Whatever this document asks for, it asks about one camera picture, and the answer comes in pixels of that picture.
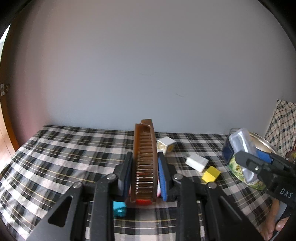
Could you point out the white toy brick sun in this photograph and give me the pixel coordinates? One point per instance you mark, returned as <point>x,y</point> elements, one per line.
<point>165,145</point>

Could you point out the wooden door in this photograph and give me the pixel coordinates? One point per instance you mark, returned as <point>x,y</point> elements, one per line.
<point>9,143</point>

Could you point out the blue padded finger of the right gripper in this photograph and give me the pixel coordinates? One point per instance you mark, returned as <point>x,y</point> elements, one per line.
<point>269,158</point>

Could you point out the person's hand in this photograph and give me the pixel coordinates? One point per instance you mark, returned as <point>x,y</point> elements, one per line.
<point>272,222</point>

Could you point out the plaid pillow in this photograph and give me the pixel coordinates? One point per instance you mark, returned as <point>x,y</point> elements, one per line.
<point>281,129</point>

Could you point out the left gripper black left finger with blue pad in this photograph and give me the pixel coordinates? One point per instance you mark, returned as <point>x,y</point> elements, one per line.
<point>123,172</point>

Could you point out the yellow cube block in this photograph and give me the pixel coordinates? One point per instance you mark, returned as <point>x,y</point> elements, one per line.
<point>211,174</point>

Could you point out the round cookie tin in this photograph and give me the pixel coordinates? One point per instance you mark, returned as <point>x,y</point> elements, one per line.
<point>262,145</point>

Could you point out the white charger plug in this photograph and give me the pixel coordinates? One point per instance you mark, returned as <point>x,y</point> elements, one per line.
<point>196,162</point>

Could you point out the brown wooden comb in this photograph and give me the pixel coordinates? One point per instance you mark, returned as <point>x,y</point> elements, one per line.
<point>145,156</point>

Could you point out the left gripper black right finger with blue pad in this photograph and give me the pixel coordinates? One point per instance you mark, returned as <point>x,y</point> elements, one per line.
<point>168,185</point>

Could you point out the clear plastic case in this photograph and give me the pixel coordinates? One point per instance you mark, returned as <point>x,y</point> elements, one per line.
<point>241,141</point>

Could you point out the teal toy brick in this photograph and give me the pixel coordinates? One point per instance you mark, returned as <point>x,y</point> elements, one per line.
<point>119,209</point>

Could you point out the black white plaid cloth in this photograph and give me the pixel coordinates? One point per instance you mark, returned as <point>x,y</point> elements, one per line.
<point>48,163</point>

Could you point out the red white tape roll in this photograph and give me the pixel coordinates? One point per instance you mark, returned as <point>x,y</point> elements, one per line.
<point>144,193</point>

